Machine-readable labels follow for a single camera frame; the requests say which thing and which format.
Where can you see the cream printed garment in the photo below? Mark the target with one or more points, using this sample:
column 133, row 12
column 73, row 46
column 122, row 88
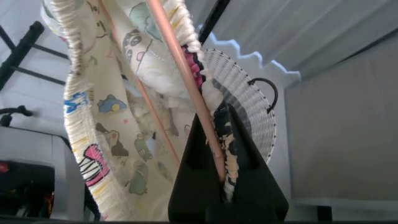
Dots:
column 102, row 77

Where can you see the black clothes rack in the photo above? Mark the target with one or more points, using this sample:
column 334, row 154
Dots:
column 18, row 53

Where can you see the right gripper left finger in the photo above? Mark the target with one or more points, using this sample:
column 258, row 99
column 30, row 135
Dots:
column 192, row 186

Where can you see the white curtain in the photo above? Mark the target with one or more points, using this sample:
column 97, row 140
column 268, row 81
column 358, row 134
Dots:
column 295, row 28

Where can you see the white laundry basket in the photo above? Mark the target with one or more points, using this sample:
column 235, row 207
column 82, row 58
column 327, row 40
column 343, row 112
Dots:
column 248, row 102

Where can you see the pink clothes hanger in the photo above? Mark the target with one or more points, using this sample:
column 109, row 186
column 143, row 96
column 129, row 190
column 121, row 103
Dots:
column 186, row 74

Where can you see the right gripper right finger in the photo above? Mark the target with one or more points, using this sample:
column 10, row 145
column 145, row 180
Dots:
column 258, row 193

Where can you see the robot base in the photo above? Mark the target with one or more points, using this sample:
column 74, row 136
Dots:
column 31, row 174

